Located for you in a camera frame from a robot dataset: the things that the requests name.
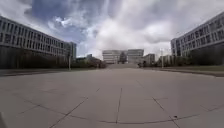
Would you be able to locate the long pale office building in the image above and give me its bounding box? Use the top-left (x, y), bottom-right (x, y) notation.
top-left (0, 15), bottom-right (78, 70)

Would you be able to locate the row of bushes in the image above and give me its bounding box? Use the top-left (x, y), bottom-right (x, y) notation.
top-left (0, 53), bottom-right (108, 70)

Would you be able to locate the long grey office building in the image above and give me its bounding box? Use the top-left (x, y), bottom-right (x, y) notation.
top-left (170, 11), bottom-right (224, 66)

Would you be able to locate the distant pale building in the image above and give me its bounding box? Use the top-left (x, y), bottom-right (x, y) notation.
top-left (101, 48), bottom-right (156, 66)

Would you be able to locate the grey concrete slab plaza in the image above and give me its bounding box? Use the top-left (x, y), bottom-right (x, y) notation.
top-left (0, 67), bottom-right (224, 128)

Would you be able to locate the pale lamp pole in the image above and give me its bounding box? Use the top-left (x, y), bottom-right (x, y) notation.
top-left (159, 48), bottom-right (166, 70)

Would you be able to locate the grass strip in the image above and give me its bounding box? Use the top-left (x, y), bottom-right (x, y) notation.
top-left (156, 64), bottom-right (224, 72)

